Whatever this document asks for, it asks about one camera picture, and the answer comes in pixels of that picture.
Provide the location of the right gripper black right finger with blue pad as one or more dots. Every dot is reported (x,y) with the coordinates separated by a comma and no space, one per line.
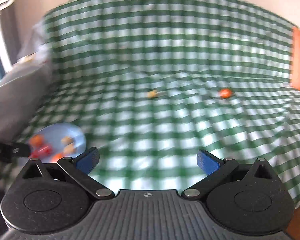
(218,171)

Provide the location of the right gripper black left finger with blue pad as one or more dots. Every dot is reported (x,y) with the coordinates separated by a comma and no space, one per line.
(78,169)

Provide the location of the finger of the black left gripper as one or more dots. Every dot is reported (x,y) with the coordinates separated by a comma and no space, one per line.
(12,150)

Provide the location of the tan round fruit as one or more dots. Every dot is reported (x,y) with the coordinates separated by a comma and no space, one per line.
(69,149)

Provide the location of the orange fruit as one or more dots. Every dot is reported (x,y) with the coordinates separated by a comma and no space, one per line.
(225,93)
(36,141)
(56,157)

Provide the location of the small tan fruit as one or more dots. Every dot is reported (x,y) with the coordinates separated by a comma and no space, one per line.
(152,94)
(67,140)

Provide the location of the red round fruit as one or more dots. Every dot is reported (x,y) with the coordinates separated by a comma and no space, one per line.
(42,152)

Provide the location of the orange fruit in plate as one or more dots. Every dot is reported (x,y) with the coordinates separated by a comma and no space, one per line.
(36,141)

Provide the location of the light blue plate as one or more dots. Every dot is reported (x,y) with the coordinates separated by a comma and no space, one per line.
(53,135)

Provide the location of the green white checkered cloth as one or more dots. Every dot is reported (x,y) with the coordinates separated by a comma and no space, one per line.
(108,54)

